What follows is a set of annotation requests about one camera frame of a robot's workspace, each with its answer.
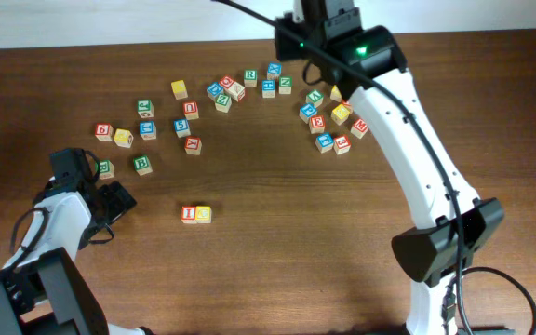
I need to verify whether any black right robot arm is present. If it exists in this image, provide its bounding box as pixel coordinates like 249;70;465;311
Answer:
275;0;504;334

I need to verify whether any green B block right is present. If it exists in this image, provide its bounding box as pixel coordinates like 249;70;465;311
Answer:
133;155;153;176

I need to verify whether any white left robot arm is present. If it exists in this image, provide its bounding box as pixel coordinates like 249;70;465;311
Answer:
0;192;151;335

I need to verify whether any red M block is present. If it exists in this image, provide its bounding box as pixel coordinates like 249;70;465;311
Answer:
351;119;369;139

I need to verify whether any green Z block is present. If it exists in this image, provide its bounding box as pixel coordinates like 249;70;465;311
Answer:
215;94;232;113

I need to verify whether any green R block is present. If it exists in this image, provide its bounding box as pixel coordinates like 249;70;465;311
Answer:
244;69;258;87

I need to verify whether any blue P block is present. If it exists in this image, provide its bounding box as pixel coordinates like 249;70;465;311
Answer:
299;103;317;124

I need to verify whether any green V block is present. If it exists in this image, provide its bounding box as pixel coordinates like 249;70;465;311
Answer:
305;89;324;108

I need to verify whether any green b block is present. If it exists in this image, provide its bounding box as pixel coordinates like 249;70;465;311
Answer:
133;155;153;176
98;160;114;180

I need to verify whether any red U block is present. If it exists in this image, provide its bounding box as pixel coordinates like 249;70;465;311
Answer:
183;101;199;120

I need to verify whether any blue T umbrella block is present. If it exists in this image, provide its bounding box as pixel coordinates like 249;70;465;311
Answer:
315;132;334;154

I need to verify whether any blue 5 block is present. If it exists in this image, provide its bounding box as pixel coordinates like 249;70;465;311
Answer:
173;119;191;138

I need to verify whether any green B block left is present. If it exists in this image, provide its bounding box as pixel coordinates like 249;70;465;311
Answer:
98;160;114;180

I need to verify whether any blue X block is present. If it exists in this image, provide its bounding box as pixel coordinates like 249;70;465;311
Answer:
266;62;282;81

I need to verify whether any blue D block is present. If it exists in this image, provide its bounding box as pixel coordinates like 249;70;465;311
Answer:
207;82;224;101

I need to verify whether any red E block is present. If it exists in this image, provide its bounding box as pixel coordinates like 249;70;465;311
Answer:
308;115;325;134

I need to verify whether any blue H block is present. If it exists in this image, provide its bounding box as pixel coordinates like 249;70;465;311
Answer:
261;80;276;99

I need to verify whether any red 6 I block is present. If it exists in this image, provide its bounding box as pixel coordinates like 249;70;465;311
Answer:
95;123;114;141

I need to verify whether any red A block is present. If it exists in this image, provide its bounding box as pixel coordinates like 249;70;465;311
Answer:
342;101;354;114

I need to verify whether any red 3 block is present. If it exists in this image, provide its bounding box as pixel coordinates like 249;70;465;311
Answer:
333;135;352;154

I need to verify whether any yellow block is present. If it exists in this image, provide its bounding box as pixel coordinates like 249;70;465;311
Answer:
330;86;342;102
171;80;188;100
195;206;212;224
330;104;351;126
113;128;134;148

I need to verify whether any green J block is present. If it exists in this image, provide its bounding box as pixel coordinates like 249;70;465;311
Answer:
137;100;154;118

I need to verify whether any blue I block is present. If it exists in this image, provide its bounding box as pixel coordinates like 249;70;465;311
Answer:
139;121;157;141

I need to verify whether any red K block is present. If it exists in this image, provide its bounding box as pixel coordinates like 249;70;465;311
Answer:
184;136;202;155

